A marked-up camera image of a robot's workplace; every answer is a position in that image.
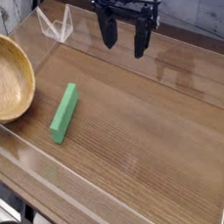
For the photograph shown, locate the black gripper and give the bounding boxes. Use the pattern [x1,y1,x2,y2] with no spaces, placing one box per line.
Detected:
[94,0,160,59]

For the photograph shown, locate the green rectangular stick block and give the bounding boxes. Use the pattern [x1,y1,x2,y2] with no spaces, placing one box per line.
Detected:
[50,83,79,144]

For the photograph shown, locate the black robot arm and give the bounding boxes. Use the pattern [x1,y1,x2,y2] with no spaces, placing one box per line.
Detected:
[92,0,160,59]

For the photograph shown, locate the wooden bowl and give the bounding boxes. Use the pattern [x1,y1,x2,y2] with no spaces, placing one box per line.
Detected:
[0,34,36,123]

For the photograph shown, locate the clear acrylic corner bracket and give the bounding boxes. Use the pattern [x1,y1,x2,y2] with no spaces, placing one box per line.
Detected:
[36,5,73,44]

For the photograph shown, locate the clear acrylic tray wall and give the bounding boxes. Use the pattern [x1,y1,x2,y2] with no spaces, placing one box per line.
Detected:
[0,5,224,224]

